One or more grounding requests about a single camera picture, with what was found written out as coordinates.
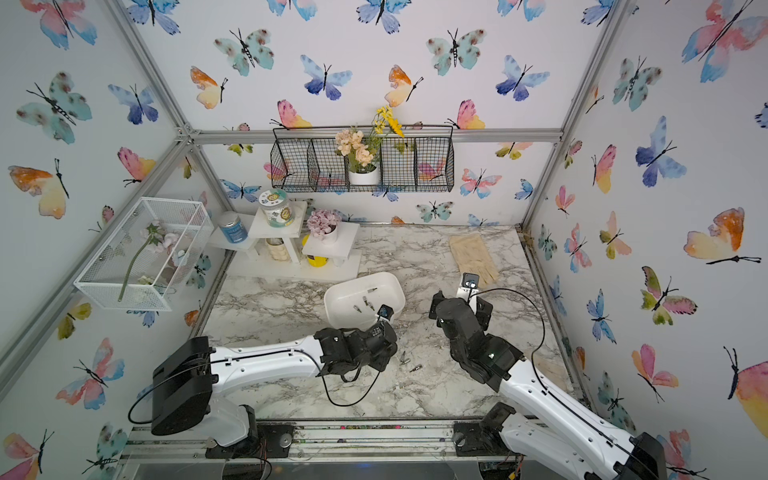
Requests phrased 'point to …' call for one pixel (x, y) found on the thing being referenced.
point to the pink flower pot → (323, 224)
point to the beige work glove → (473, 257)
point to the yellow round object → (318, 261)
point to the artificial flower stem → (158, 239)
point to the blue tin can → (233, 228)
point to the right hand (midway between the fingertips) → (458, 294)
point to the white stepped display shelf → (252, 259)
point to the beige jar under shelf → (278, 249)
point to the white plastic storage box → (355, 303)
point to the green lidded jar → (277, 207)
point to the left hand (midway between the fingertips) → (390, 346)
